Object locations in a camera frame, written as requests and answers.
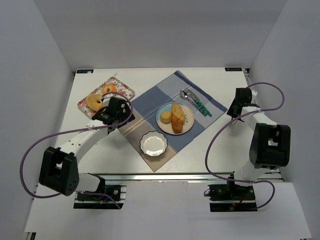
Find small round bun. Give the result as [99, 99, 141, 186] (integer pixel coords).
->
[160, 111, 172, 124]

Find oblong golden bread roll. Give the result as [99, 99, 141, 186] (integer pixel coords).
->
[171, 102, 185, 123]

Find brown crusty pastry piece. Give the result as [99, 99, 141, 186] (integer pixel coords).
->
[171, 115, 183, 134]

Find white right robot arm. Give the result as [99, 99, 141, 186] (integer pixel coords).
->
[227, 88, 291, 187]

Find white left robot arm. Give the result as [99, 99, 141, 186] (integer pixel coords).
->
[39, 96, 135, 196]

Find floral serving tray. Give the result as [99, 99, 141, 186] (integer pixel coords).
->
[77, 76, 135, 118]

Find round yellow muffin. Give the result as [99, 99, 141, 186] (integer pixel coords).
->
[86, 93, 104, 112]

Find patchwork blue grey placemat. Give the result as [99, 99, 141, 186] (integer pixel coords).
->
[119, 70, 227, 172]

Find blue label sticker right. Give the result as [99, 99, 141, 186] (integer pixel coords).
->
[224, 67, 243, 72]

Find blue label sticker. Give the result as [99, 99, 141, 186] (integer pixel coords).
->
[76, 69, 94, 74]
[224, 67, 243, 72]

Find white scalloped bowl black rim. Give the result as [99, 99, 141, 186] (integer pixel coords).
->
[139, 131, 168, 157]

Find blue label sticker left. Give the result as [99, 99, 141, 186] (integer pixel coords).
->
[76, 69, 94, 74]

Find blue and cream round plate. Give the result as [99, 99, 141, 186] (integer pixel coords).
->
[156, 102, 195, 135]

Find glazed ring donut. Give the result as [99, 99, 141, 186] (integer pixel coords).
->
[102, 84, 117, 95]

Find steel spoon green handle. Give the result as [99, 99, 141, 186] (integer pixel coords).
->
[180, 90, 211, 117]

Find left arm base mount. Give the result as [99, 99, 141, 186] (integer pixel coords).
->
[73, 174, 127, 210]

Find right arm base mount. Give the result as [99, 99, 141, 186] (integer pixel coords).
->
[203, 181, 258, 213]

